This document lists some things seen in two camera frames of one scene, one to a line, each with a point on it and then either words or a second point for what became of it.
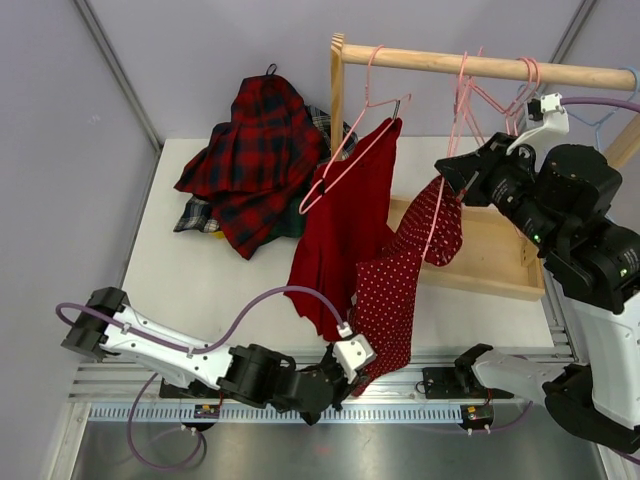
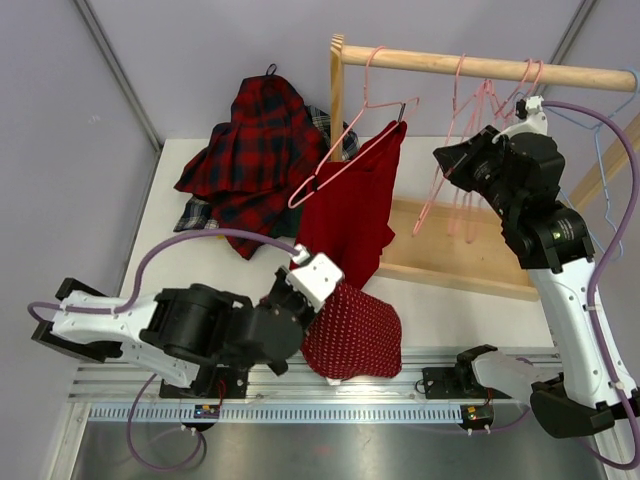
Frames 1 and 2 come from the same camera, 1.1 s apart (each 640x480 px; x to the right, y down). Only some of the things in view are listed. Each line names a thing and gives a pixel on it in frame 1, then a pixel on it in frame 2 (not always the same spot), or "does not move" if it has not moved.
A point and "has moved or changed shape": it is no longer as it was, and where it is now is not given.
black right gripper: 488,162 does not move
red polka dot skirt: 385,287 has moved or changed shape
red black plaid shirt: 252,166 does not move
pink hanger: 517,104 to 483,112
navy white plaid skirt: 195,213 does not move
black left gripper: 343,385 to 281,284
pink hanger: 465,98 to 425,206
